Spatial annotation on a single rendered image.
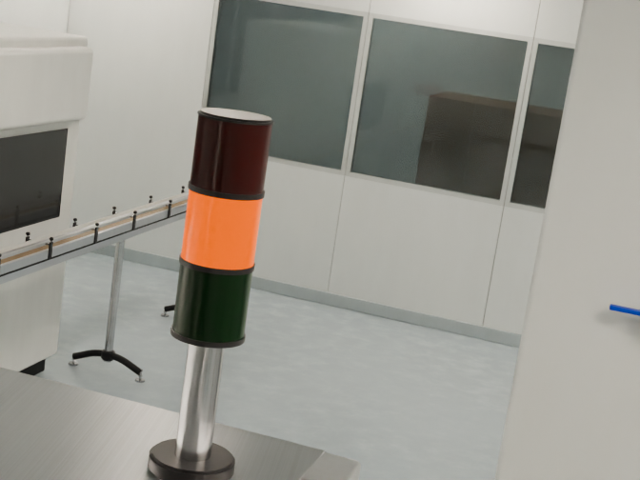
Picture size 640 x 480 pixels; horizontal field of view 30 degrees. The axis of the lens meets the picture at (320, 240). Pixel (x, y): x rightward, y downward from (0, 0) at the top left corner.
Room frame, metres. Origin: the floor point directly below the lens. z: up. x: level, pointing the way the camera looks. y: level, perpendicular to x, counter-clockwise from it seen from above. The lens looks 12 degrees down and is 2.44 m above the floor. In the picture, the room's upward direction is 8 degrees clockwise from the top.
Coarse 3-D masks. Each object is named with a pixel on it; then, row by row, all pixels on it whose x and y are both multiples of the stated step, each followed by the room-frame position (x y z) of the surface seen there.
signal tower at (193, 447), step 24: (240, 120) 0.75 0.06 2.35; (264, 120) 0.76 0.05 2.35; (216, 192) 0.75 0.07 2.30; (264, 192) 0.77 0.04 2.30; (192, 264) 0.75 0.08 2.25; (192, 360) 0.76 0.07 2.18; (216, 360) 0.77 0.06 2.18; (192, 384) 0.76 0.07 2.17; (216, 384) 0.77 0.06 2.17; (192, 408) 0.76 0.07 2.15; (216, 408) 0.77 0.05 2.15; (192, 432) 0.76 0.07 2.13; (168, 456) 0.76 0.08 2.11; (192, 456) 0.76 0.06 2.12; (216, 456) 0.78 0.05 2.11
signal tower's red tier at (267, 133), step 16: (208, 128) 0.75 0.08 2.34; (224, 128) 0.75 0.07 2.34; (240, 128) 0.75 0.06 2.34; (256, 128) 0.76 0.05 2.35; (208, 144) 0.75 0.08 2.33; (224, 144) 0.75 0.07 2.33; (240, 144) 0.75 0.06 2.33; (256, 144) 0.76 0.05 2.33; (192, 160) 0.77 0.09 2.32; (208, 160) 0.75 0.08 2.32; (224, 160) 0.75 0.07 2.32; (240, 160) 0.75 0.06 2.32; (256, 160) 0.76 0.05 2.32; (192, 176) 0.76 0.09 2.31; (208, 176) 0.75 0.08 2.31; (224, 176) 0.75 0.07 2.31; (240, 176) 0.75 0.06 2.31; (256, 176) 0.76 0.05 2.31; (224, 192) 0.75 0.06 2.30; (240, 192) 0.75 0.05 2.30; (256, 192) 0.76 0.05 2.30
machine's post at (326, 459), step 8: (320, 456) 0.83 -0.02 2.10; (328, 456) 0.84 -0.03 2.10; (336, 456) 0.84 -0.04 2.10; (320, 464) 0.82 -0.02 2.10; (328, 464) 0.82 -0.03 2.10; (336, 464) 0.82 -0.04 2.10; (344, 464) 0.83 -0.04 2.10; (352, 464) 0.83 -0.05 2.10; (360, 464) 0.83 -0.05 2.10; (312, 472) 0.80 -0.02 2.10; (320, 472) 0.80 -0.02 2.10; (328, 472) 0.81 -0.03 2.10; (336, 472) 0.81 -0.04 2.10; (344, 472) 0.81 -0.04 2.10; (352, 472) 0.81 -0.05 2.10
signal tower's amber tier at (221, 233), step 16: (192, 192) 0.76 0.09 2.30; (192, 208) 0.76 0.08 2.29; (208, 208) 0.75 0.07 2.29; (224, 208) 0.75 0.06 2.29; (240, 208) 0.75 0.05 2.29; (256, 208) 0.76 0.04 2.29; (192, 224) 0.76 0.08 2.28; (208, 224) 0.75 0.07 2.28; (224, 224) 0.75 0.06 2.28; (240, 224) 0.75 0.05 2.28; (256, 224) 0.77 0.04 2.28; (192, 240) 0.76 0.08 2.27; (208, 240) 0.75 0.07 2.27; (224, 240) 0.75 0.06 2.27; (240, 240) 0.75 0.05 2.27; (256, 240) 0.77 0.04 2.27; (192, 256) 0.75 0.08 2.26; (208, 256) 0.75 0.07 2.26; (224, 256) 0.75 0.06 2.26; (240, 256) 0.76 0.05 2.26
